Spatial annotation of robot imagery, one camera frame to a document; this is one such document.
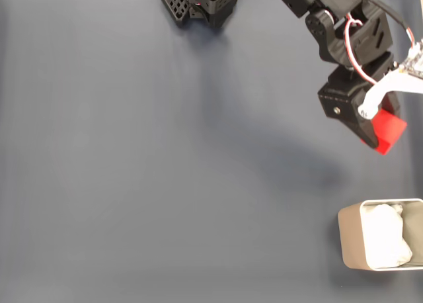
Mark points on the red cube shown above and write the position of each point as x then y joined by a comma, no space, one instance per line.
390,127

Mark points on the beige rounded box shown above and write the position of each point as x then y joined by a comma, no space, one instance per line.
350,240

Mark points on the white crumpled paper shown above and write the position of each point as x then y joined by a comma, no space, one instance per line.
383,237

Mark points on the dark blue mat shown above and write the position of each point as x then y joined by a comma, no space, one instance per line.
165,184

